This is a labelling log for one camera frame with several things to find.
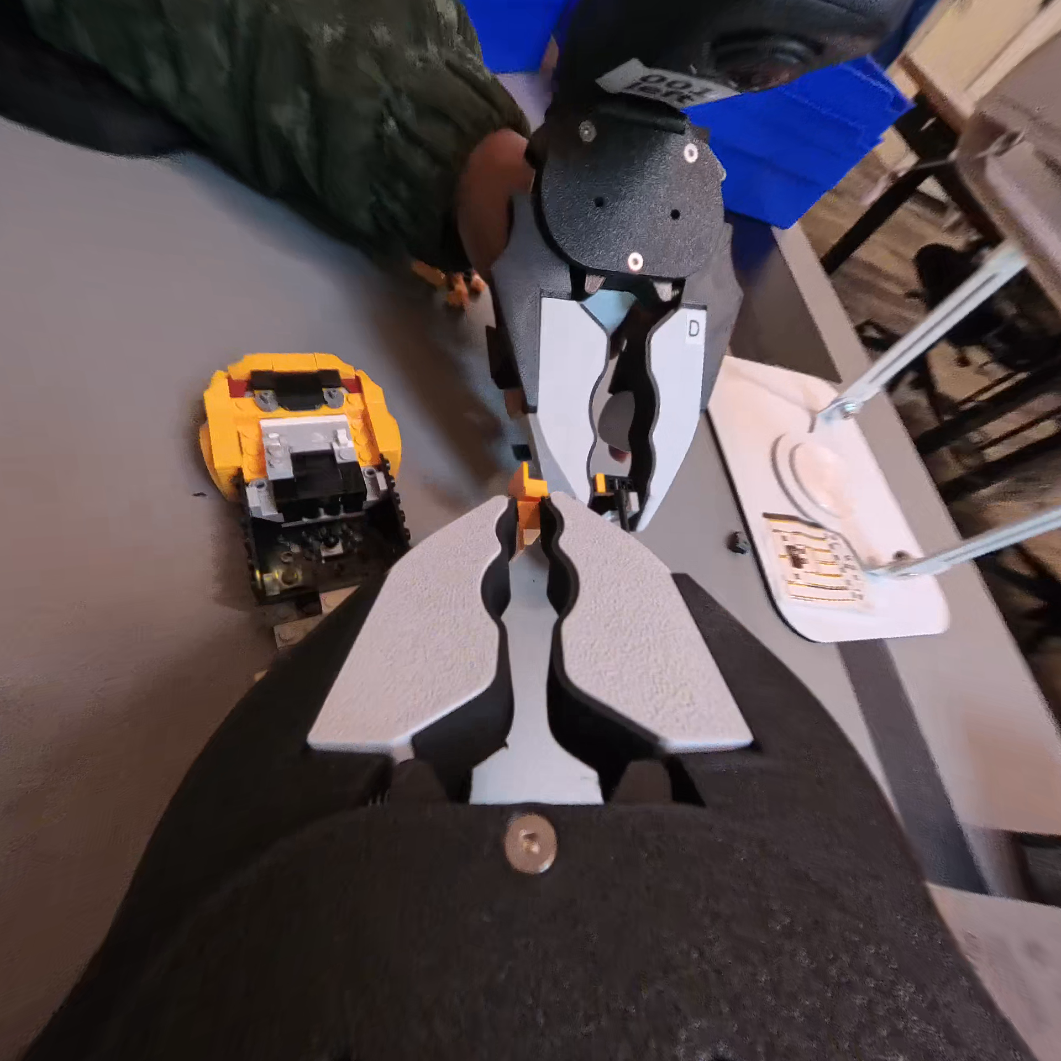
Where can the person's left forearm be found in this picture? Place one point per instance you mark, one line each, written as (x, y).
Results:
(290, 99)

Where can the person's left hand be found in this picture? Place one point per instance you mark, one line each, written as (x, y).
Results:
(489, 199)

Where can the yellow lego corner brick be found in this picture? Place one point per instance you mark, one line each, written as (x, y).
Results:
(530, 489)

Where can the blue plastic bin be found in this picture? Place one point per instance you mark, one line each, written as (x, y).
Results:
(787, 133)

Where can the pile of yellow lego bricks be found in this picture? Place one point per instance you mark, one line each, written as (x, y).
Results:
(452, 286)

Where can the brown wooden desk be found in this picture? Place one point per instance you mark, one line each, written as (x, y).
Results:
(978, 41)

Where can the yellow lego car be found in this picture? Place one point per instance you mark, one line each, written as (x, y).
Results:
(240, 431)

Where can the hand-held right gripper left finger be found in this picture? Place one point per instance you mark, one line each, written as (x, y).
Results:
(423, 646)

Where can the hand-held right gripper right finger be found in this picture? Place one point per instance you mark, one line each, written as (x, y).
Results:
(638, 655)

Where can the sticker sheet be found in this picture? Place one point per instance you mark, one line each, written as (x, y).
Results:
(816, 564)

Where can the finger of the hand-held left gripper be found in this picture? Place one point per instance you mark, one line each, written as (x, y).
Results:
(680, 381)
(564, 365)

